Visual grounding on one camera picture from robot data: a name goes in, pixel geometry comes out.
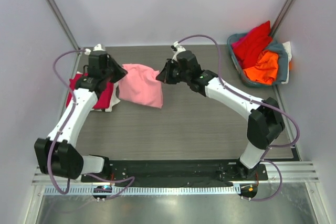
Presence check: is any pink t shirt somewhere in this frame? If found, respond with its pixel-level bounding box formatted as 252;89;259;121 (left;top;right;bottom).
118;63;163;109

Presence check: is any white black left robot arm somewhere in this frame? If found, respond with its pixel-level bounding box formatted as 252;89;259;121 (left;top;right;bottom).
34;48;127;182

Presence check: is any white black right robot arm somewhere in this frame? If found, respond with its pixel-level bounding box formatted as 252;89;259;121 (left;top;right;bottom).
156;50;285;180

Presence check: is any folded crimson t shirt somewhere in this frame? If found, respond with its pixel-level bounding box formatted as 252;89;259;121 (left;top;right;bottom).
69;71;120;112

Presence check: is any teal laundry basket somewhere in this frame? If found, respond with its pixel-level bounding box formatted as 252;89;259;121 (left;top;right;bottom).
227;33;271;88

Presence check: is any red t shirt in basket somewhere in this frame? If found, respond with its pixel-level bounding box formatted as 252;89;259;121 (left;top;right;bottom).
232;20;272;69

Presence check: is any orange t shirt in basket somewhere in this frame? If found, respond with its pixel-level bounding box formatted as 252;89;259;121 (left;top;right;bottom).
243;50;279;86

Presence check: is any grey blue t shirt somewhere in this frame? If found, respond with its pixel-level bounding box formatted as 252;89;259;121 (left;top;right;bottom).
266;39;290;86

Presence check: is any white cloth in basket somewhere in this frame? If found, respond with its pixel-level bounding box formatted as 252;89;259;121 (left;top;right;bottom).
282;41;292;63

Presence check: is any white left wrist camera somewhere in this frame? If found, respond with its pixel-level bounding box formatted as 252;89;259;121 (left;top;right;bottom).
84;44;106;56

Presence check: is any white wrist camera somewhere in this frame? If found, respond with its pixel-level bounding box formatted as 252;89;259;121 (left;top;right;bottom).
171;41;186;61
84;44;106;56

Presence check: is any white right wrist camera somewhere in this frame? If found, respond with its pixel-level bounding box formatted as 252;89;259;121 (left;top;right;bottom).
171;41;186;61

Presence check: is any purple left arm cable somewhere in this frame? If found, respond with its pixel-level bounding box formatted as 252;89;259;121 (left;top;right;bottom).
48;48;136;200

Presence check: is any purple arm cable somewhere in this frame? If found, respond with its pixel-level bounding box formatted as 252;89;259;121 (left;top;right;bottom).
174;34;300;202
48;48;136;200

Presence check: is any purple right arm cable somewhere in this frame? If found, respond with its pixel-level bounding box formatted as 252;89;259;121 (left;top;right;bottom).
174;34;300;202

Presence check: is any left aluminium frame post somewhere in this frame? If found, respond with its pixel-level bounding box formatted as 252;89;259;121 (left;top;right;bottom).
46;0;80;49

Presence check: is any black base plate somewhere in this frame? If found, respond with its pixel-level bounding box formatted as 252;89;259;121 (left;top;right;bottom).
97;159;268;188

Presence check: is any slotted cable duct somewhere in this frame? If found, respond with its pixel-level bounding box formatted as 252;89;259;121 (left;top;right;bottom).
43;185;241;196

